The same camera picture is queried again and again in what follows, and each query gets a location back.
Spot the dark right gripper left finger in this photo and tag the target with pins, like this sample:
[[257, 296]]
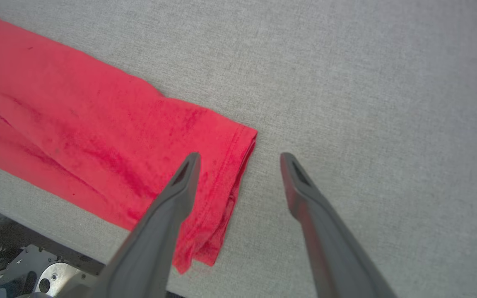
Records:
[[151, 248]]

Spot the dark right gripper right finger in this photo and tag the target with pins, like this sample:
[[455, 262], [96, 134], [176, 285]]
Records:
[[333, 252]]

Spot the red white sports jersey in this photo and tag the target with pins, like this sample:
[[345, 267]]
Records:
[[97, 136]]

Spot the metal robot torso base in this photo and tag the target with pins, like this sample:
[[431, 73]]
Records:
[[19, 265]]

